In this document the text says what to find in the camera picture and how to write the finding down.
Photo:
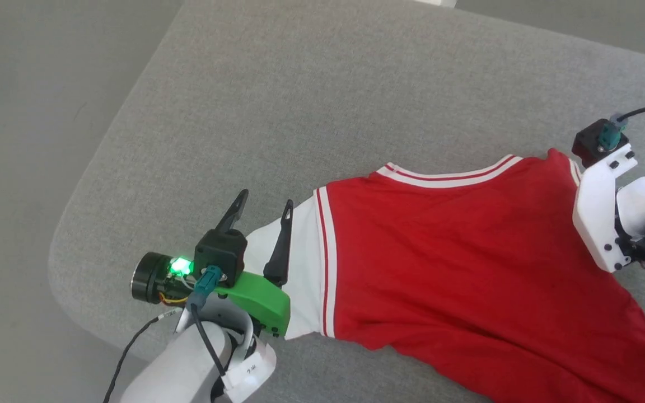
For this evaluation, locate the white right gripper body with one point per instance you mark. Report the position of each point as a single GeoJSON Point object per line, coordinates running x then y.
{"type": "Point", "coordinates": [594, 212]}

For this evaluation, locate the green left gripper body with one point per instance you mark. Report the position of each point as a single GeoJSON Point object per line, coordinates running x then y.
{"type": "Point", "coordinates": [263, 305]}

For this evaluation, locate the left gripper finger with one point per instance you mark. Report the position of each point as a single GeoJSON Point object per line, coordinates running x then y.
{"type": "Point", "coordinates": [282, 252]}
{"type": "Point", "coordinates": [235, 215]}

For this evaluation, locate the red and white garment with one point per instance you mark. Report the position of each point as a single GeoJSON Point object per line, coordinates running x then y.
{"type": "Point", "coordinates": [440, 252]}

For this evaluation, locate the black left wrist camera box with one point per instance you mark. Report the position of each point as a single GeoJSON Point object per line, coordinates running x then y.
{"type": "Point", "coordinates": [219, 252]}

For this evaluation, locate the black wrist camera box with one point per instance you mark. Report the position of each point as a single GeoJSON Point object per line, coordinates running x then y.
{"type": "Point", "coordinates": [587, 144]}
{"type": "Point", "coordinates": [219, 252]}

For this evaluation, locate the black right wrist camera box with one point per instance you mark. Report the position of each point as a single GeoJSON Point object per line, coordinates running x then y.
{"type": "Point", "coordinates": [587, 144]}

